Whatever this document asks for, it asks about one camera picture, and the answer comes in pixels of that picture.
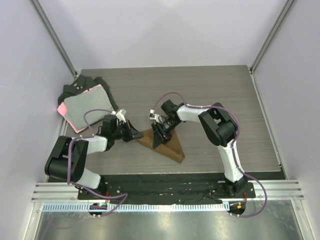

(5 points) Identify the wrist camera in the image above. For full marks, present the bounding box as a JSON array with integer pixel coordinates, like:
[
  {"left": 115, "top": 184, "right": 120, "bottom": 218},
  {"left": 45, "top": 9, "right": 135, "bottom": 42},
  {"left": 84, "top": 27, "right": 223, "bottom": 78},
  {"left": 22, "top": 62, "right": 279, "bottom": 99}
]
[
  {"left": 149, "top": 109, "right": 161, "bottom": 123},
  {"left": 111, "top": 108, "right": 127, "bottom": 123}
]

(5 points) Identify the pink cloth napkin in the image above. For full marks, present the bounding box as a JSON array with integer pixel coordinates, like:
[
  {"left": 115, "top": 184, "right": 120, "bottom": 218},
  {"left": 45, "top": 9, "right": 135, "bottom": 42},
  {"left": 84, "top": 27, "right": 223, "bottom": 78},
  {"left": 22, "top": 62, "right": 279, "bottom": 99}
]
[{"left": 57, "top": 84, "right": 103, "bottom": 134}]

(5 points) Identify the purple cable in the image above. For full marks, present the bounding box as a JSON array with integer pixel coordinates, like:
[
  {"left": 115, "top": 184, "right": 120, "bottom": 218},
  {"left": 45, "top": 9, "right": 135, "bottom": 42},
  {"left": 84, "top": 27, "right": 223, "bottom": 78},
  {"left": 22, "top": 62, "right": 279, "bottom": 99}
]
[
  {"left": 66, "top": 108, "right": 129, "bottom": 230},
  {"left": 152, "top": 92, "right": 269, "bottom": 220}
]

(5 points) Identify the black cloth pile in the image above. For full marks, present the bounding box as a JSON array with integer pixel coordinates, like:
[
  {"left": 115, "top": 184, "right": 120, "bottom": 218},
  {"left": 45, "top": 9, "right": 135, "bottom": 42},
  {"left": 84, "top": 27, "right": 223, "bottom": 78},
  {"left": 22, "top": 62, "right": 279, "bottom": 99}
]
[{"left": 57, "top": 74, "right": 119, "bottom": 110}]

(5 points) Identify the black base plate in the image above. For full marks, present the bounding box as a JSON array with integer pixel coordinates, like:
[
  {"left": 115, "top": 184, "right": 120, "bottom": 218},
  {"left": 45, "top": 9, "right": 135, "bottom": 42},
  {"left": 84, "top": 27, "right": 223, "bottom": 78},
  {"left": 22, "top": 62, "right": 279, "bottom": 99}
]
[{"left": 74, "top": 173, "right": 257, "bottom": 203}]

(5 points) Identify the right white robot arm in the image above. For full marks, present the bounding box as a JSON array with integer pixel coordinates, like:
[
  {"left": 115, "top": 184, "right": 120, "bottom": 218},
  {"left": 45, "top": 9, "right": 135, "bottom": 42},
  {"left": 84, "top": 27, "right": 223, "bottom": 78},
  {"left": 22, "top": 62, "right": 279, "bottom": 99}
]
[{"left": 149, "top": 100, "right": 248, "bottom": 198}]

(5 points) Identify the grey cloth napkin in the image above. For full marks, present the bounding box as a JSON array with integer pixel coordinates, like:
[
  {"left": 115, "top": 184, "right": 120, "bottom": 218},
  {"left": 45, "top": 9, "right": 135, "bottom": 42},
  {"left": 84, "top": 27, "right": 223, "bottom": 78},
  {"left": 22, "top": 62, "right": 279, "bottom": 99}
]
[{"left": 64, "top": 85, "right": 114, "bottom": 131}]

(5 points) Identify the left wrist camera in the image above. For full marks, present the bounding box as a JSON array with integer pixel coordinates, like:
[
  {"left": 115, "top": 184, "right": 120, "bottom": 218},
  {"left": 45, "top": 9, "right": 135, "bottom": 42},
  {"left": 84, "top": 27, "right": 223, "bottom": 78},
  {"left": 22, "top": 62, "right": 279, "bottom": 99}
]
[{"left": 111, "top": 108, "right": 127, "bottom": 123}]

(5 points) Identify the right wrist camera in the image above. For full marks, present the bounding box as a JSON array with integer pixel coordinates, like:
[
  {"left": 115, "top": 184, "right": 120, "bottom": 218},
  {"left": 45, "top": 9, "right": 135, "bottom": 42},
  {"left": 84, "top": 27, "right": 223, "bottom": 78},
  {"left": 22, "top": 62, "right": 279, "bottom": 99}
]
[{"left": 149, "top": 109, "right": 161, "bottom": 123}]

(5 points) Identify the white slotted cable duct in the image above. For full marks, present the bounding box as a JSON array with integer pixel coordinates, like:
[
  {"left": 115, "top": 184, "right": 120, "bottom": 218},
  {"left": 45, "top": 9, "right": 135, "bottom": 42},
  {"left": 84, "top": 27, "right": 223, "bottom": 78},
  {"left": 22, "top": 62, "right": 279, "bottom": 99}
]
[{"left": 42, "top": 201, "right": 230, "bottom": 213}]

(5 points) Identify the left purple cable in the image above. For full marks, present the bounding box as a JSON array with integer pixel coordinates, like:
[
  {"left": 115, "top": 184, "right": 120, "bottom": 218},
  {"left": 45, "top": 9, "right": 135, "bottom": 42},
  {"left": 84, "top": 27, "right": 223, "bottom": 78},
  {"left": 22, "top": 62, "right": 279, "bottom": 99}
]
[{"left": 66, "top": 108, "right": 129, "bottom": 230}]

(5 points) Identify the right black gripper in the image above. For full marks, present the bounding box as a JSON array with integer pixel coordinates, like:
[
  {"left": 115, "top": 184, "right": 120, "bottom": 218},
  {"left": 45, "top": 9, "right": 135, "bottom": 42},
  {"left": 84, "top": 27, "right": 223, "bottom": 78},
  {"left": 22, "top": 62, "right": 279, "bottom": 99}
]
[{"left": 152, "top": 117, "right": 180, "bottom": 149}]

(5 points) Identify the brown cloth napkin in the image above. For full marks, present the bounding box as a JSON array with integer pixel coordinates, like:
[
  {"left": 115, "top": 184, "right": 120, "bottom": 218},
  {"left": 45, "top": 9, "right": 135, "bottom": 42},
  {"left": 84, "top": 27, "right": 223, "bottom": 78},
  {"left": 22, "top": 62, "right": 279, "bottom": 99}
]
[{"left": 137, "top": 128, "right": 185, "bottom": 164}]

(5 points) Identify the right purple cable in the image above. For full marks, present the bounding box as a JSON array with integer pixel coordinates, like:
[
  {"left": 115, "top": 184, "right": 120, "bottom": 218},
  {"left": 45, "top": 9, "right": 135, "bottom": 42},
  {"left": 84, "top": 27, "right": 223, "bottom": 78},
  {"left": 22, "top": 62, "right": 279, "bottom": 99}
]
[{"left": 152, "top": 92, "right": 269, "bottom": 220}]

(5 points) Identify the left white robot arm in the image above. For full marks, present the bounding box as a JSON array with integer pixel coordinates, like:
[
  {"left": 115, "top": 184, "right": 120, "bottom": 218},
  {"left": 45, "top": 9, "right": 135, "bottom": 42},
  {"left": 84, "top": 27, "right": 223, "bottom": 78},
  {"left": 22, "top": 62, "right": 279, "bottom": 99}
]
[{"left": 44, "top": 114, "right": 143, "bottom": 200}]

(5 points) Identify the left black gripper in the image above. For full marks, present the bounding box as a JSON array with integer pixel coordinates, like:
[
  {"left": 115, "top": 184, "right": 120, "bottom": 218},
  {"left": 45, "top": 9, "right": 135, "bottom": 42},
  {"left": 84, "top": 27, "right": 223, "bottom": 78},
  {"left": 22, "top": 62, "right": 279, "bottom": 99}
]
[{"left": 112, "top": 119, "right": 143, "bottom": 143}]

